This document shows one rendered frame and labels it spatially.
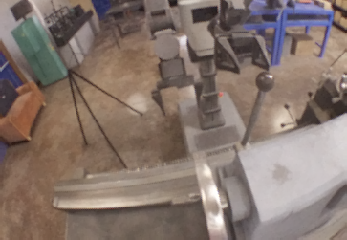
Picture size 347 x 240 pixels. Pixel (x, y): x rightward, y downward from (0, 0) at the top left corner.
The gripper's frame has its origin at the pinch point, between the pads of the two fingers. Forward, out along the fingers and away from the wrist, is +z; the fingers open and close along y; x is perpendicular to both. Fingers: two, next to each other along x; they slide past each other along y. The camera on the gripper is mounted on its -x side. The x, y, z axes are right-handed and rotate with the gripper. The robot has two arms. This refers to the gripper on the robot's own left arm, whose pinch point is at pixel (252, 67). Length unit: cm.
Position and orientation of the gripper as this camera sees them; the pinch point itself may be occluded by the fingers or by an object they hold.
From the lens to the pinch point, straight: 35.5
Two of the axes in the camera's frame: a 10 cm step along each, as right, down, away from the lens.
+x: 0.9, 6.9, 7.2
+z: 1.3, 7.1, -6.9
